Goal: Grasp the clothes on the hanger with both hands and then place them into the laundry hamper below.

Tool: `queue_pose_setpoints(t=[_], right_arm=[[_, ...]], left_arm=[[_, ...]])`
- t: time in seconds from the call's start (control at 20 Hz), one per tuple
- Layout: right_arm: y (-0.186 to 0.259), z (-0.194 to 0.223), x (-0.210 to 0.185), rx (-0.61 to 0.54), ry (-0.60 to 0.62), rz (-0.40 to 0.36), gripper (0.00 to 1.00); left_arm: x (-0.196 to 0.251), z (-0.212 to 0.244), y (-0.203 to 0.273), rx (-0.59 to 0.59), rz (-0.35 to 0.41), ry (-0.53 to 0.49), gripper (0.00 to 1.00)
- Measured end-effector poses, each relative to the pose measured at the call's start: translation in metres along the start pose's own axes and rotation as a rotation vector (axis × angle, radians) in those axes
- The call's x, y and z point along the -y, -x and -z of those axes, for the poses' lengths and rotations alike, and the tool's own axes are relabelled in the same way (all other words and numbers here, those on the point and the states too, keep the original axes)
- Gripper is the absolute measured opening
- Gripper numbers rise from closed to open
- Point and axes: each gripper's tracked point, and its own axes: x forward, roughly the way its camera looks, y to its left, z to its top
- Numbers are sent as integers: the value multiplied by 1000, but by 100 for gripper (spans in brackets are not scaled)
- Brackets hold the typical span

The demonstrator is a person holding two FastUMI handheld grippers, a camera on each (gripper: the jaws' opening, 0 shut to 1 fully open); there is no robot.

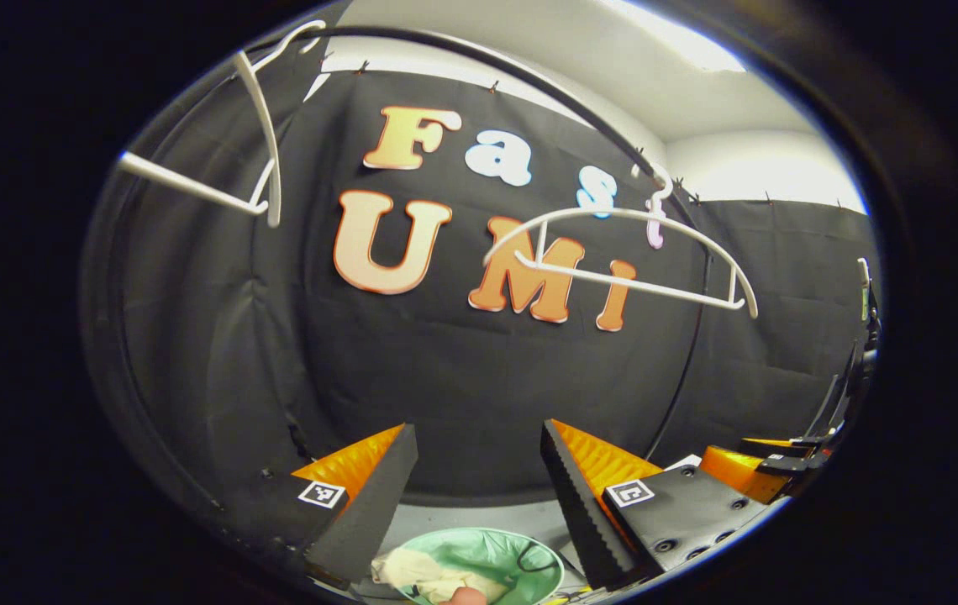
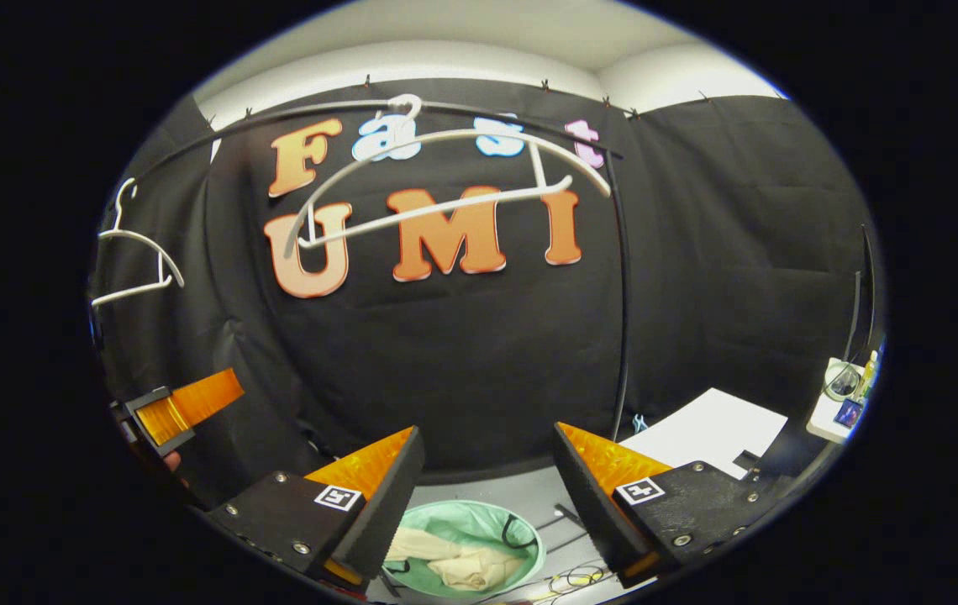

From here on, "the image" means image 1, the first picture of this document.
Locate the green laundry hamper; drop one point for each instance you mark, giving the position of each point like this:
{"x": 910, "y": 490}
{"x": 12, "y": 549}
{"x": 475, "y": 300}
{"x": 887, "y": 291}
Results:
{"x": 487, "y": 550}

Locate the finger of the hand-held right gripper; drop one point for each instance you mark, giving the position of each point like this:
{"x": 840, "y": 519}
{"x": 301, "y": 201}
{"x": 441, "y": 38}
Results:
{"x": 790, "y": 460}
{"x": 739, "y": 472}

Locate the black backdrop cloth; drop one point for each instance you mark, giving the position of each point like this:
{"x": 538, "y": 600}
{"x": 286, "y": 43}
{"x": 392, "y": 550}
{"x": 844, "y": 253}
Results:
{"x": 445, "y": 378}

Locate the white clothes hanger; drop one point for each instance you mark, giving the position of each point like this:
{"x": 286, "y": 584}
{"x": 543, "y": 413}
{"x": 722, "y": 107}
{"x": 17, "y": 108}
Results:
{"x": 193, "y": 185}
{"x": 613, "y": 278}

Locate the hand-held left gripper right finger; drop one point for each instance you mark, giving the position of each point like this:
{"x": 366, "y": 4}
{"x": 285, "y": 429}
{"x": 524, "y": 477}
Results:
{"x": 580, "y": 512}

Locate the black clothes rail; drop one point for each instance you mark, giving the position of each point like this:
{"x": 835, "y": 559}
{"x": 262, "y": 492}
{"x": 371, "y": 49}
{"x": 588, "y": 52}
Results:
{"x": 487, "y": 55}

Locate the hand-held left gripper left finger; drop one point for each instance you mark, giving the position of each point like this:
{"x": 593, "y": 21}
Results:
{"x": 378, "y": 504}

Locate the cream button-up jacket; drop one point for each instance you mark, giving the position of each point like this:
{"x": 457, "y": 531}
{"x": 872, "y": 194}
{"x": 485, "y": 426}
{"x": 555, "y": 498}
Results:
{"x": 420, "y": 576}

